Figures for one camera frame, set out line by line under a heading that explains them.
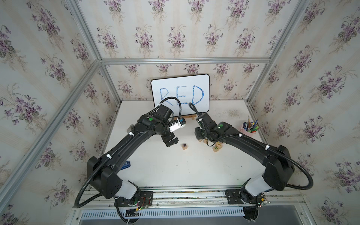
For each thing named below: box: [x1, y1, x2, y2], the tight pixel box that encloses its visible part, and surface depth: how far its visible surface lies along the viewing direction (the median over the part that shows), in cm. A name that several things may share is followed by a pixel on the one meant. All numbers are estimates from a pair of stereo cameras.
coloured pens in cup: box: [242, 115, 260, 133], surface depth 92 cm
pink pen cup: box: [240, 121, 258, 135], surface depth 92 cm
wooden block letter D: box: [212, 141, 224, 153], surface depth 92 cm
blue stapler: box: [120, 160, 131, 171], surface depth 85 cm
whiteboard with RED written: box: [150, 74, 210, 117], surface depth 97 cm
